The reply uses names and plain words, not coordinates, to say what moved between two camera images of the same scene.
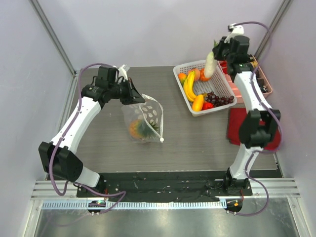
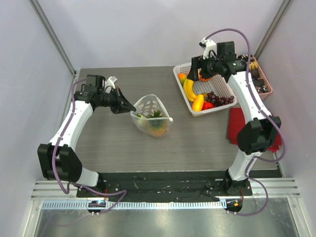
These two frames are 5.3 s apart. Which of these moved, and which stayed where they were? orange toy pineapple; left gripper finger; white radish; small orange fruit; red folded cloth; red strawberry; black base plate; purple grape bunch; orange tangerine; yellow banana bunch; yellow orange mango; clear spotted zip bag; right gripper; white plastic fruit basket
Moved: right gripper; clear spotted zip bag; white radish; left gripper finger; orange toy pineapple
Stayed: red strawberry; purple grape bunch; white plastic fruit basket; small orange fruit; red folded cloth; yellow banana bunch; black base plate; yellow orange mango; orange tangerine
